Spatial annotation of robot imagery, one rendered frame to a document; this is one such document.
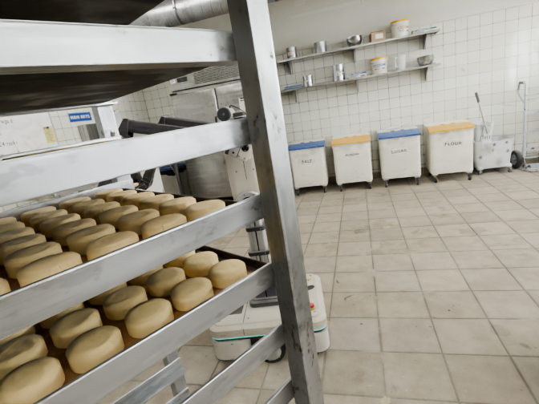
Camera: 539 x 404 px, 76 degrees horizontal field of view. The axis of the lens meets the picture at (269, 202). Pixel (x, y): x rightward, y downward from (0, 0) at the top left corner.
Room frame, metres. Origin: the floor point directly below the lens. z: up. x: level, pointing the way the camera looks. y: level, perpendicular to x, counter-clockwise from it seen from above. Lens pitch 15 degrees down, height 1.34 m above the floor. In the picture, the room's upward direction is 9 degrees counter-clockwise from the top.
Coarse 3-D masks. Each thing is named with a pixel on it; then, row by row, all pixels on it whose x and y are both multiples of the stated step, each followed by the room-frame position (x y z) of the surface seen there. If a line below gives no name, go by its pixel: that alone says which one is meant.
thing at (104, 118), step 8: (96, 112) 0.71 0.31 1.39; (104, 112) 0.71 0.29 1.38; (112, 112) 0.72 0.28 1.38; (96, 120) 0.72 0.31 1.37; (104, 120) 0.71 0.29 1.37; (112, 120) 0.72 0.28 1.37; (104, 128) 0.70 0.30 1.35; (112, 128) 0.72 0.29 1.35; (104, 136) 0.70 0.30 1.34; (112, 136) 0.71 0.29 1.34; (128, 176) 0.72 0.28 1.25; (176, 352) 0.72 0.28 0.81; (168, 360) 0.70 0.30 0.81; (176, 384) 0.71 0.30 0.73; (184, 384) 0.72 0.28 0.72; (176, 392) 0.70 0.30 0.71
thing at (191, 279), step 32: (192, 256) 0.47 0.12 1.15; (128, 288) 0.40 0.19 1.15; (160, 288) 0.40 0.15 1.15; (192, 288) 0.37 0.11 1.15; (224, 288) 0.39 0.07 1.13; (64, 320) 0.35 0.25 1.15; (96, 320) 0.34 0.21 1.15; (128, 320) 0.32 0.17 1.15; (160, 320) 0.32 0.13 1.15; (0, 352) 0.30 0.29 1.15; (32, 352) 0.30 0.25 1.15; (64, 352) 0.32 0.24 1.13; (96, 352) 0.28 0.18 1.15; (0, 384) 0.25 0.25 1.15; (32, 384) 0.25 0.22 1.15; (64, 384) 0.27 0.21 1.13
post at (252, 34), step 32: (256, 0) 0.38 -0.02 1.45; (256, 32) 0.38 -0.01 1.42; (256, 64) 0.38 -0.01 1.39; (256, 96) 0.38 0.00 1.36; (256, 128) 0.39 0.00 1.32; (256, 160) 0.39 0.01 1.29; (288, 160) 0.39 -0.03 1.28; (288, 192) 0.39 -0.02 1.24; (288, 224) 0.38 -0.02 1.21; (288, 256) 0.38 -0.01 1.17; (288, 288) 0.38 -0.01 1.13; (288, 320) 0.39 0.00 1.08; (288, 352) 0.39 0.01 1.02; (320, 384) 0.39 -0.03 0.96
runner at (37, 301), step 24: (216, 216) 0.35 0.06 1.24; (240, 216) 0.37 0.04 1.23; (144, 240) 0.30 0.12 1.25; (168, 240) 0.31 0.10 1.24; (192, 240) 0.33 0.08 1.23; (96, 264) 0.27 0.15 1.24; (120, 264) 0.28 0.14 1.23; (144, 264) 0.29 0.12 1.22; (24, 288) 0.23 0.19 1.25; (48, 288) 0.24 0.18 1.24; (72, 288) 0.25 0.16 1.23; (96, 288) 0.26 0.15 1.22; (0, 312) 0.22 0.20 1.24; (24, 312) 0.23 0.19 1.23; (48, 312) 0.24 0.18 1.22; (0, 336) 0.22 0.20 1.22
